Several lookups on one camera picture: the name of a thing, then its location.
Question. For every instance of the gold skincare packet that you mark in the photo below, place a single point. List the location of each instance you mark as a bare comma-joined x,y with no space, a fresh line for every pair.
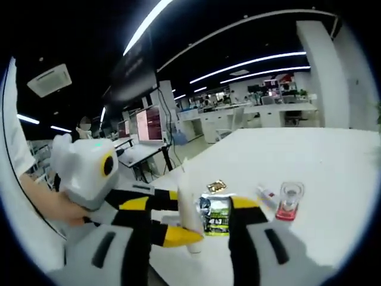
217,185

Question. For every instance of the tall white skincare tube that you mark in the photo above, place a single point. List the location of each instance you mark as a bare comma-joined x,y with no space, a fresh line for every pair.
189,208

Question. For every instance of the small white skincare bottle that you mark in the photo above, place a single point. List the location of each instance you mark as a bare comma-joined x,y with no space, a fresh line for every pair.
268,198
171,220

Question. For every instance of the white skincare bottle red collar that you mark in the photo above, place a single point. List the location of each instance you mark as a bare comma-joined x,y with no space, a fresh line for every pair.
290,193

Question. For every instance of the white office counter row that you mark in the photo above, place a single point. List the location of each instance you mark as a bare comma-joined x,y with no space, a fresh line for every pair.
274,114

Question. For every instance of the large pink-screen monitor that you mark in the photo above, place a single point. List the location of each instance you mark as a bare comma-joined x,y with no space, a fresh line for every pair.
150,125

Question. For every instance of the green black skincare sachet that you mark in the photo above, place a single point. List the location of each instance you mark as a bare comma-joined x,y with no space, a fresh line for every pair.
217,220

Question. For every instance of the blue water bottle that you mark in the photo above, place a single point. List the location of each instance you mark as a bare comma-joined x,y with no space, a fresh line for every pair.
180,139

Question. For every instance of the person's white shirt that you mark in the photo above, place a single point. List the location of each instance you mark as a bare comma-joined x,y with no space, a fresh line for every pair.
15,134

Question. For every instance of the ceiling air conditioner unit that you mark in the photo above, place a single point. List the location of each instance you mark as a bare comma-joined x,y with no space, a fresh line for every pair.
49,80

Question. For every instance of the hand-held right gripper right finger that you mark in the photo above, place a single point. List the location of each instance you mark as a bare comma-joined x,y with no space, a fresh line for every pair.
297,253

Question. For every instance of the dark hanging display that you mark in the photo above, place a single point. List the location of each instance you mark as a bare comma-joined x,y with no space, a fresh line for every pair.
134,68

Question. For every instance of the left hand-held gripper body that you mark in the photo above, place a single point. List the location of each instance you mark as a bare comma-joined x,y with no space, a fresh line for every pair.
86,167

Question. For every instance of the white desk with black legs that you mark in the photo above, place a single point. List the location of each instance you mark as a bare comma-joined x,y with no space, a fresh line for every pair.
140,155

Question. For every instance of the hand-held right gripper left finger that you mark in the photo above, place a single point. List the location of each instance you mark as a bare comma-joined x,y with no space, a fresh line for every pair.
89,253

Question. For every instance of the bright ceiling light strip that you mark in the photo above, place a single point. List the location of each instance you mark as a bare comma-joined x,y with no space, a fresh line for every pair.
247,62
147,26
265,72

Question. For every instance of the person's left hand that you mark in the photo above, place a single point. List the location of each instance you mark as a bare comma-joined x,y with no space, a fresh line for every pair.
68,211

